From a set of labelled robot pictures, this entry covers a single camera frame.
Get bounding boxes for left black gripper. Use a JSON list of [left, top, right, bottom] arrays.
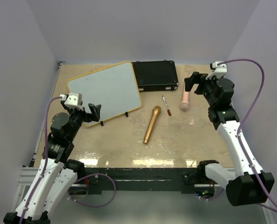
[[62, 100, 101, 140]]

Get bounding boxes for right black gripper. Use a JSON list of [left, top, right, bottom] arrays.
[[184, 72, 220, 106]]

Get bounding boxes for yellow framed whiteboard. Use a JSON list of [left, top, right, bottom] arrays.
[[67, 61, 142, 127]]

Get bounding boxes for red white marker pen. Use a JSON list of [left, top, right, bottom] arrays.
[[162, 96, 172, 116]]

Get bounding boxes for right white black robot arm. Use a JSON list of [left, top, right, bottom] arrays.
[[185, 72, 275, 206]]

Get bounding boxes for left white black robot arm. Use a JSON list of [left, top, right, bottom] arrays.
[[3, 101, 101, 224]]

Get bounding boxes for pink microphone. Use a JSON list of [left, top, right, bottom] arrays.
[[180, 86, 190, 112]]

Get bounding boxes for black hard case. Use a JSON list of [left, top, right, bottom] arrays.
[[132, 60, 179, 92]]

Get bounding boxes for gold microphone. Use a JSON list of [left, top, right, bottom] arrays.
[[143, 106, 161, 145]]

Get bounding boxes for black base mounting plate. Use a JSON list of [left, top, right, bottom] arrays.
[[68, 167, 223, 196]]

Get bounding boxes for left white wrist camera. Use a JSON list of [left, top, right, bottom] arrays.
[[60, 92, 82, 108]]

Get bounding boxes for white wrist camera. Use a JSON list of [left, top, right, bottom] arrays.
[[60, 92, 82, 108], [207, 61, 227, 79]]

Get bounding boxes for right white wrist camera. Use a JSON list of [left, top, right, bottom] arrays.
[[207, 61, 227, 79]]

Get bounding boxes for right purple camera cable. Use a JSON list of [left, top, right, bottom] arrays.
[[220, 58, 277, 217]]

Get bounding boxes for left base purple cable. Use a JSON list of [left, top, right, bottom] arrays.
[[67, 173, 117, 208]]

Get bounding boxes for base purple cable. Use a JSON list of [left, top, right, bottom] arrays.
[[198, 184, 225, 202], [67, 173, 117, 208]]

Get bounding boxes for aluminium frame rails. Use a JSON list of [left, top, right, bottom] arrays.
[[6, 61, 66, 224]]

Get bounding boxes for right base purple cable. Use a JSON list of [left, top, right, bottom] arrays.
[[198, 184, 225, 202]]

